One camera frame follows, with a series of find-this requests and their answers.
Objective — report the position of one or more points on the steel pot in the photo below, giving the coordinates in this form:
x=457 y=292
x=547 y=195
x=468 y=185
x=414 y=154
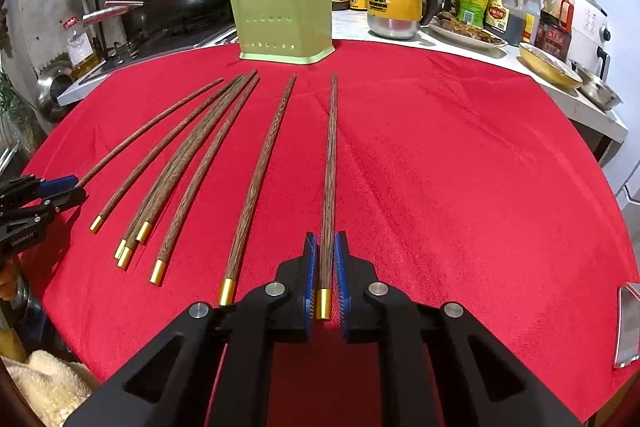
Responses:
x=55 y=83

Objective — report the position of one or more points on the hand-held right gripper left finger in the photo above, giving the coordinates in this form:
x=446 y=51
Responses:
x=310 y=277

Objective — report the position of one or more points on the black wok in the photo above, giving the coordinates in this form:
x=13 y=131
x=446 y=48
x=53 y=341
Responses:
x=190 y=4

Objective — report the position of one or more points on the red tablecloth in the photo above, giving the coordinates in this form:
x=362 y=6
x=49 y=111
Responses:
x=450 y=207

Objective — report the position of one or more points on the green plant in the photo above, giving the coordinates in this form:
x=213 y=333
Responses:
x=6 y=102

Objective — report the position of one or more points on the yellow rimmed plate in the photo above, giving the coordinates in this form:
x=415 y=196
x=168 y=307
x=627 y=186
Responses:
x=550 y=66

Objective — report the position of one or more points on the white rice cooker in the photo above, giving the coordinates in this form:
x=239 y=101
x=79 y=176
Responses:
x=592 y=32

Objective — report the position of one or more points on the smartphone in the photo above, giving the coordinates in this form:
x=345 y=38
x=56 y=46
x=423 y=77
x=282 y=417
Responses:
x=627 y=327

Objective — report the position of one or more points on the dark wooden chopstick gold cap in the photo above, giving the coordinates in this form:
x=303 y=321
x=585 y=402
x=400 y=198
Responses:
x=327 y=207
x=120 y=249
x=100 y=167
x=143 y=232
x=157 y=273
x=96 y=224
x=226 y=293
x=125 y=258

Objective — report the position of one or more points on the cream towel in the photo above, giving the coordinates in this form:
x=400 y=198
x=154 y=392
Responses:
x=45 y=387

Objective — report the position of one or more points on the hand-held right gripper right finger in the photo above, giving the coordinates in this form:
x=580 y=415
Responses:
x=342 y=277

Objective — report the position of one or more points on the white plate with food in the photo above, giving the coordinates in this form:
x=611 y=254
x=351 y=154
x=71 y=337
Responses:
x=467 y=33

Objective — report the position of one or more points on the green perforated utensil holder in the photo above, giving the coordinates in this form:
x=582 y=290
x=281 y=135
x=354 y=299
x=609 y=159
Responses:
x=280 y=14

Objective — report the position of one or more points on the clear jug yellow cap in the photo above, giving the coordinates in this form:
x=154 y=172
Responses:
x=534 y=9

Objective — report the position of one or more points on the gas stove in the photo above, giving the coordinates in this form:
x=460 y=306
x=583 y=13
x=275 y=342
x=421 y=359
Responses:
x=150 y=42

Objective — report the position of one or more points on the oil bottle red cap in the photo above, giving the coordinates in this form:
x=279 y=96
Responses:
x=82 y=57

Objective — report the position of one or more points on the yellow steel mug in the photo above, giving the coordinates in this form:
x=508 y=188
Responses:
x=392 y=4

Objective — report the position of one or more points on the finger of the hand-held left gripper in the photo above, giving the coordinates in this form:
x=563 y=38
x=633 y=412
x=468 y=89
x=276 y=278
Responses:
x=67 y=199
x=60 y=184

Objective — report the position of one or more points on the steel bowl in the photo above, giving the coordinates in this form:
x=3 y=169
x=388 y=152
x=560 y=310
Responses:
x=597 y=91

